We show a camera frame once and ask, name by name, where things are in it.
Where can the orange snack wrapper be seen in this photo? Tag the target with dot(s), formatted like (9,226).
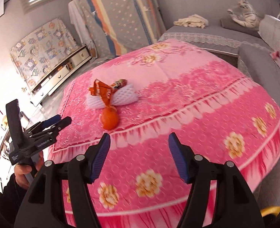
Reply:
(105,91)

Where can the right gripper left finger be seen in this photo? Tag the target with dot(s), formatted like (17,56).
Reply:
(60,186)

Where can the yellow rimmed trash bin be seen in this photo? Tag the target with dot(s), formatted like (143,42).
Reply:
(271,210)

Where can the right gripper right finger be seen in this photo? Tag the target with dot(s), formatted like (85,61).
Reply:
(220,187)

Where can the pink floral blanket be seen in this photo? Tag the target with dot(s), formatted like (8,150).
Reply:
(210,105)

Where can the left hand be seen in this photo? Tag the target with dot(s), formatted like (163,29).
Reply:
(21,171)

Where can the striped upright mattress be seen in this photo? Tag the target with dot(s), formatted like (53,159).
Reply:
(118,27)

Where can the white drawer cabinet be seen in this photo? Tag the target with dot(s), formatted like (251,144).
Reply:
(55,77)

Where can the grey pillow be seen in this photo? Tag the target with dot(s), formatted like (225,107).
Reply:
(269,31)

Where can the orange peel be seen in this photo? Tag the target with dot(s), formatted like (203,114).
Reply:
(109,118)

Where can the white foam fruit net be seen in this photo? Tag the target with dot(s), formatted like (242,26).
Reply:
(124,96)

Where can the white hanging cloth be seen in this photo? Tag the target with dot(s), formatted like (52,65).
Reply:
(77,19)

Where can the cream crumpled cloth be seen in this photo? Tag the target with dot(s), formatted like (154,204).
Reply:
(194,21)

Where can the grey bed mattress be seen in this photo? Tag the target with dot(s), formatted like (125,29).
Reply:
(254,60)

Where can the cartoon print sheet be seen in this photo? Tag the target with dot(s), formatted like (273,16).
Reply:
(38,53)

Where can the white tiger plush toy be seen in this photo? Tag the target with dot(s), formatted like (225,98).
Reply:
(245,15)

